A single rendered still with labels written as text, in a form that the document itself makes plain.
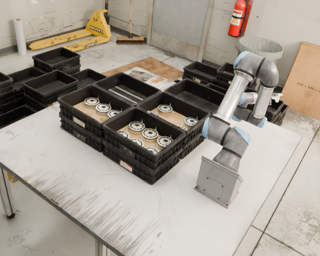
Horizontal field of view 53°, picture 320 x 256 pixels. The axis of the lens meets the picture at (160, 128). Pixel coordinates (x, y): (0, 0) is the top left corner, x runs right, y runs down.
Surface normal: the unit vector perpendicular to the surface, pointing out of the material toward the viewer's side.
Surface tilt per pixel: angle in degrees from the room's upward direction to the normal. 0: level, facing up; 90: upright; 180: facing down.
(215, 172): 90
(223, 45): 90
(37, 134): 0
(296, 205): 0
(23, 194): 0
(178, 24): 90
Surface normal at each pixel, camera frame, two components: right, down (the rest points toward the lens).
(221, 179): -0.58, 0.42
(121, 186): 0.11, -0.81
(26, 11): 0.81, 0.40
